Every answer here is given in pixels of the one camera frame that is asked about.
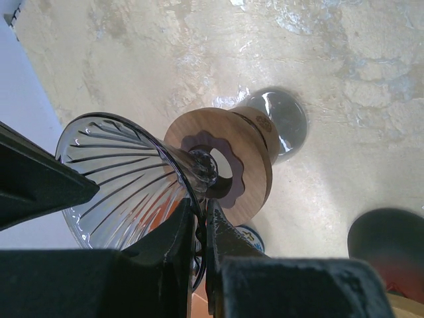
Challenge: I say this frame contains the smoky glass dripper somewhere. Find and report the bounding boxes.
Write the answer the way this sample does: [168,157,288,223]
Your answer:
[55,113,218,287]

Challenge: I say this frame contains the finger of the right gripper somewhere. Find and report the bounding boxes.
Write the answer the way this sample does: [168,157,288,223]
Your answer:
[0,123,99,231]

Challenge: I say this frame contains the clear glass carafe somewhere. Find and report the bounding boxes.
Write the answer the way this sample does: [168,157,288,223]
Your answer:
[231,86,308,164]

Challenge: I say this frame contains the orange coffee filter box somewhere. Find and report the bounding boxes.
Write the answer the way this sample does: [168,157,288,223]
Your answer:
[191,199,212,317]

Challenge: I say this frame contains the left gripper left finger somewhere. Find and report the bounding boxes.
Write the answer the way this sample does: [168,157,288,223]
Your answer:
[1,199,194,317]

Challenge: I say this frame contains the small blue white jar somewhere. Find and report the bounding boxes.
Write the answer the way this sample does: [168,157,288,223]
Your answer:
[235,225,265,253]

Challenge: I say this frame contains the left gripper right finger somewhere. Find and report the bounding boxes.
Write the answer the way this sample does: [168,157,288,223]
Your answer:
[205,199,394,317]

